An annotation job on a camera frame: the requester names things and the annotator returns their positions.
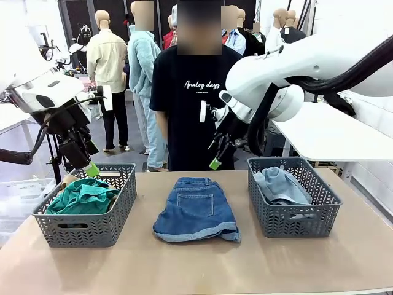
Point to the mannequin in cream jacket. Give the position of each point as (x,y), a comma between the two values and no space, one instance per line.
(106,61)

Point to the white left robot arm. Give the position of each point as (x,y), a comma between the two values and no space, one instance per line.
(30,77)

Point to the clear plastic storage box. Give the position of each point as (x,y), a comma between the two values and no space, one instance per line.
(24,196)

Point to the person in black T-shirt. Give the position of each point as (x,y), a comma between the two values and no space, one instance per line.
(184,123)

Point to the black tripod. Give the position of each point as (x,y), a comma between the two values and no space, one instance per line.
(56,172)

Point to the mannequin in light blue fleece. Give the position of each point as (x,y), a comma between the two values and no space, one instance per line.
(141,61)

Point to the mannequin in red plaid shirt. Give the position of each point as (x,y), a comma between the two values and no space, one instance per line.
(169,38)

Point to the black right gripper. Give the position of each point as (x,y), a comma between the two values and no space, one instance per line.
(230,123)

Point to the mannequin in dark top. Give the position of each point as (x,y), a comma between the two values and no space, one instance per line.
(291,33)

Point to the black cloth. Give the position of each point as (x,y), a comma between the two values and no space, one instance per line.
(337,103)

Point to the person's right forearm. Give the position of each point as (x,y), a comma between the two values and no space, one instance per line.
(161,126)

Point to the dark blue denim shorts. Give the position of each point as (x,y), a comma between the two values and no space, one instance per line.
(193,209)

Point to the light blue denim shorts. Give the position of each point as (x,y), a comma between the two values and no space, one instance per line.
(282,187)

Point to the mannequin in white shirt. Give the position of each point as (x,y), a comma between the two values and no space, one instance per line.
(273,40)

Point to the green top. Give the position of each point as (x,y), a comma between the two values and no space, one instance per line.
(80,196)

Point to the white table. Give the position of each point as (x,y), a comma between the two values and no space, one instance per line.
(12,116)
(331,132)

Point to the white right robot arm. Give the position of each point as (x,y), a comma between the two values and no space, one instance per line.
(276,67)

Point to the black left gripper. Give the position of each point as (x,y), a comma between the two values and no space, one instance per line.
(61,123)

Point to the gray plastic lattice basket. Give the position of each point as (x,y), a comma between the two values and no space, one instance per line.
(294,234)
(61,242)

